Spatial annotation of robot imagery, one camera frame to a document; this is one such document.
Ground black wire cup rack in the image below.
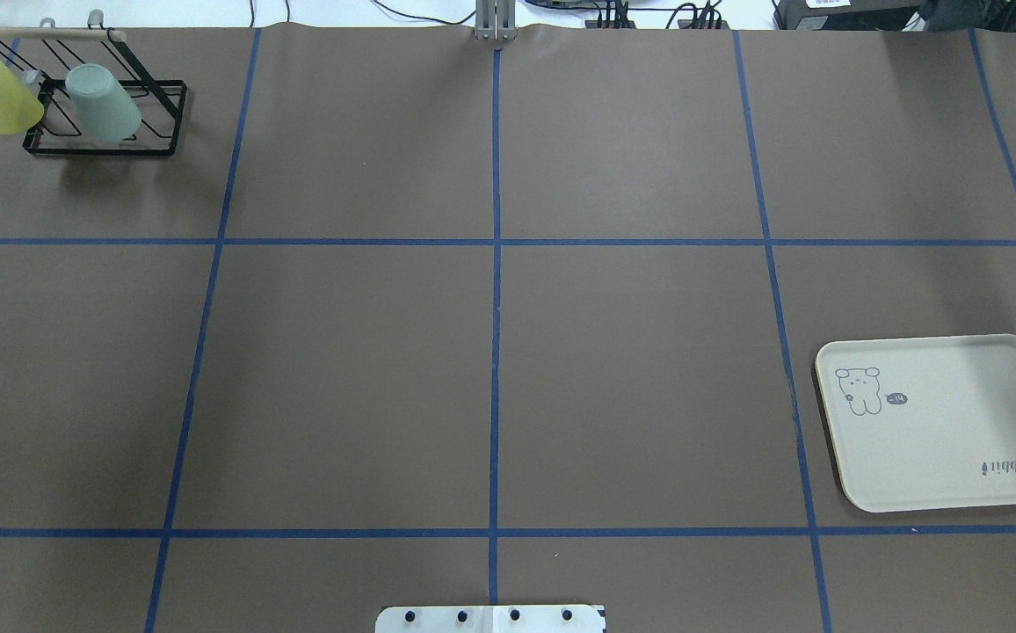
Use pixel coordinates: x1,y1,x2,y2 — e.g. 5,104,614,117
0,11,188,157

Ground black box with label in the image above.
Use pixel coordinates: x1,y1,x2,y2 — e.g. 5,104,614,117
773,1,924,31

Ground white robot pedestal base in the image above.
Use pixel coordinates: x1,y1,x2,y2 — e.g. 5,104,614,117
374,604,607,632

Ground pale green plastic cup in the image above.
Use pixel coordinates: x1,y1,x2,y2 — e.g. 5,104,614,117
63,63,142,142

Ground cream rabbit print tray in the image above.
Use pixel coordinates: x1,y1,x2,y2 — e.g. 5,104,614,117
814,335,1016,513

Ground aluminium frame post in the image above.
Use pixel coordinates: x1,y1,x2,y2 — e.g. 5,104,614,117
473,0,519,43

